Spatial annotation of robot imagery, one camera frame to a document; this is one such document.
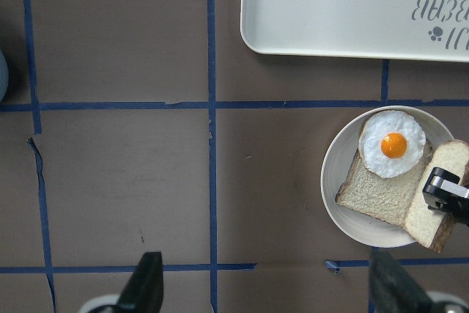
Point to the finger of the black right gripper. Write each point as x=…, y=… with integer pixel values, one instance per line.
x=443, y=193

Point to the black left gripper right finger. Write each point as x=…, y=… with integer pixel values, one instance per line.
x=393, y=290

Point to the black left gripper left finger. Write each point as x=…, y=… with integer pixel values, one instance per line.
x=144, y=290

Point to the bread slice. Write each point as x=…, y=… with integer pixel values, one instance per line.
x=386, y=199
x=431, y=228

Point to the round cream plate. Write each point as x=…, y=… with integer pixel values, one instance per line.
x=337, y=162

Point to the bread slice on plate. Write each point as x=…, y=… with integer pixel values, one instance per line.
x=386, y=199

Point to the fried egg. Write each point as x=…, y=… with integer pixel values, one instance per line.
x=391, y=143

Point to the cream bear tray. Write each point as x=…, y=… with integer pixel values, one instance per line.
x=435, y=30

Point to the blue bowl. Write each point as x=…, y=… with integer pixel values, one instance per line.
x=4, y=76

